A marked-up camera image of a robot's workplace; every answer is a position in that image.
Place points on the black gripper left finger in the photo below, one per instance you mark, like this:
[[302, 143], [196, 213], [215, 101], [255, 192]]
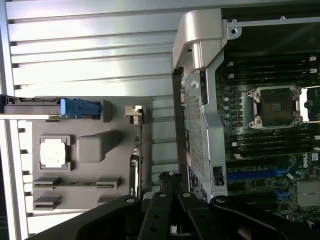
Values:
[[157, 215]]

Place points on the black expansion slot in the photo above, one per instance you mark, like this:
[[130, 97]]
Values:
[[250, 165], [250, 195]]

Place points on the black RAM slot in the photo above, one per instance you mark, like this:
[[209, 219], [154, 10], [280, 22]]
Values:
[[272, 72], [272, 65], [272, 59], [275, 149], [275, 137], [272, 79], [275, 143]]

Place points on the blue disk carrier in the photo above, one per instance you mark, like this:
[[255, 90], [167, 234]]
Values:
[[80, 107]]

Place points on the silver socket cover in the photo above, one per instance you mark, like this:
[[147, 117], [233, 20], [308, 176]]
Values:
[[303, 105]]

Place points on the CPU socket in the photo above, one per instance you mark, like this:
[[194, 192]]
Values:
[[275, 107]]

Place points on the open black PC case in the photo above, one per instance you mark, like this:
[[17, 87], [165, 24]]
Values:
[[217, 140]]

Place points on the grey parts rack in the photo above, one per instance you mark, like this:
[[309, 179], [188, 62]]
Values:
[[100, 175]]

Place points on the green RAM stick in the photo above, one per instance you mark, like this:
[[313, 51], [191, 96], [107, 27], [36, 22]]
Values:
[[275, 155], [75, 184]]

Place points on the green motherboard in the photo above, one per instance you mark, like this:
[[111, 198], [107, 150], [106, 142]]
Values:
[[297, 160]]

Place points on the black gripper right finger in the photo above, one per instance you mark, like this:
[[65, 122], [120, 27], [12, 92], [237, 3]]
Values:
[[197, 220]]

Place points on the silver hard disk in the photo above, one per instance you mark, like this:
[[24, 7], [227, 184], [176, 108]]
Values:
[[32, 107]]

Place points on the silver chipset heat sink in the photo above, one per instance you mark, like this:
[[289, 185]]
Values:
[[308, 193]]

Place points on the blue expansion slot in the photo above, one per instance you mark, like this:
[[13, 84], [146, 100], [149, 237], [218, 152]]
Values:
[[250, 175]]

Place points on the silver CPU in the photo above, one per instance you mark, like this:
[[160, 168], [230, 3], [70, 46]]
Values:
[[52, 152]]

